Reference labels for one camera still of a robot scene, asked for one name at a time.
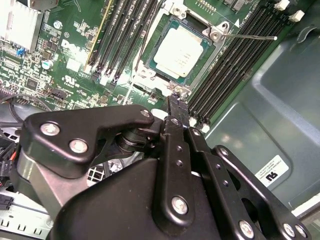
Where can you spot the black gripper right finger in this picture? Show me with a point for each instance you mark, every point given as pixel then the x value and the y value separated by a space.
pixel 240 170

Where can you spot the silver square CPU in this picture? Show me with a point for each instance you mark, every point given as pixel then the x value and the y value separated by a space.
pixel 178 51

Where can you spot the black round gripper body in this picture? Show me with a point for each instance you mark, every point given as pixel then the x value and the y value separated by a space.
pixel 112 200

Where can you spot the metal socket cover frame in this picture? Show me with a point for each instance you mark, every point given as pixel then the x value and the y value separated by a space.
pixel 155 83

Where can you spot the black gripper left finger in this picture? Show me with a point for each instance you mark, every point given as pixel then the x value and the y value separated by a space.
pixel 75 125

